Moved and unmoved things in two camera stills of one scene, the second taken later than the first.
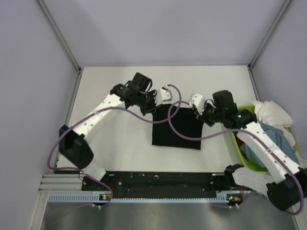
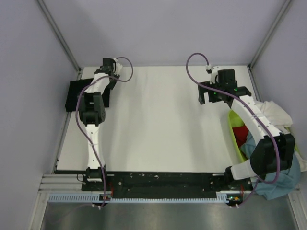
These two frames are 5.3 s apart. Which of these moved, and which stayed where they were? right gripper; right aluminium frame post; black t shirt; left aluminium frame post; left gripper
Moved: right gripper; left gripper; black t shirt
Stayed: right aluminium frame post; left aluminium frame post
